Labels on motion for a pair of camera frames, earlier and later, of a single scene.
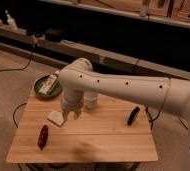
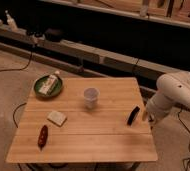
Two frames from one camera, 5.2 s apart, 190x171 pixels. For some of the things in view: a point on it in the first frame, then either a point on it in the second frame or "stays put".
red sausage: [42, 138] stays put
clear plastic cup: [90, 99] stays put
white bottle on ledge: [11, 22] stays put
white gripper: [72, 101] -> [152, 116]
